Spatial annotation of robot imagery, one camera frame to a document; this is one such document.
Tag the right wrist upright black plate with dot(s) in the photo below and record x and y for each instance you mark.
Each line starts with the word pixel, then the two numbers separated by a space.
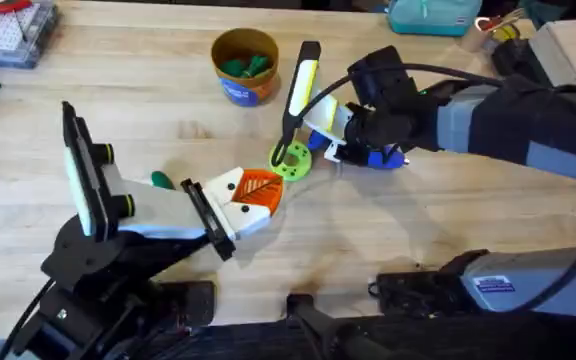
pixel 304 85

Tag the heap of tools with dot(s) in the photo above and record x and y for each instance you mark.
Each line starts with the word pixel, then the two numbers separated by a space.
pixel 505 35

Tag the teal zip bag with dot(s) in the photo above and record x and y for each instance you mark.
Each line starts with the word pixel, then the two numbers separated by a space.
pixel 433 17

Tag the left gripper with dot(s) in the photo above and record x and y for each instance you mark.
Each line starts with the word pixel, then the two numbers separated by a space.
pixel 163 210

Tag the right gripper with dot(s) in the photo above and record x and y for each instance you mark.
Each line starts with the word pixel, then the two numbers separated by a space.
pixel 388 120

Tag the green disc with holes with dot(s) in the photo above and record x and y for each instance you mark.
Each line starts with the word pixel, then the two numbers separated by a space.
pixel 300 167

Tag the green vegetable toy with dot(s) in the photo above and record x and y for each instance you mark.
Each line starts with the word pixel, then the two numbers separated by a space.
pixel 162 181

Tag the brown tub with toys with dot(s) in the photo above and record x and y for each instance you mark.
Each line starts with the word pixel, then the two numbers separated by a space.
pixel 245 50

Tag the black stand post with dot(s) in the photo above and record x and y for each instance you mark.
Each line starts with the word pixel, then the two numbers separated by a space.
pixel 302 307

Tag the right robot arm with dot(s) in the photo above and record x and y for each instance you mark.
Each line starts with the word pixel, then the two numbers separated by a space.
pixel 543 135

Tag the pale grey box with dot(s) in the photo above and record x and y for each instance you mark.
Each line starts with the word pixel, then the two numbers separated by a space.
pixel 568 55

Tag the black rail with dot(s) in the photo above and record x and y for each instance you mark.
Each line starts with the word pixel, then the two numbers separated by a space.
pixel 468 342

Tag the clear box of parts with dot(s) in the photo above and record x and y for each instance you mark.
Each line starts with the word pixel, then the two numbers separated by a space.
pixel 10 42

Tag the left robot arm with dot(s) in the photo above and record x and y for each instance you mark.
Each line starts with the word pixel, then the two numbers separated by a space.
pixel 88 325

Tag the wrist upright black plate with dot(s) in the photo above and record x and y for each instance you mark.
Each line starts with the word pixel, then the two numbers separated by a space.
pixel 93 190
pixel 304 85

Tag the left wrist upright black plate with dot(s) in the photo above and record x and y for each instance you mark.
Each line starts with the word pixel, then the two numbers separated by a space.
pixel 93 190

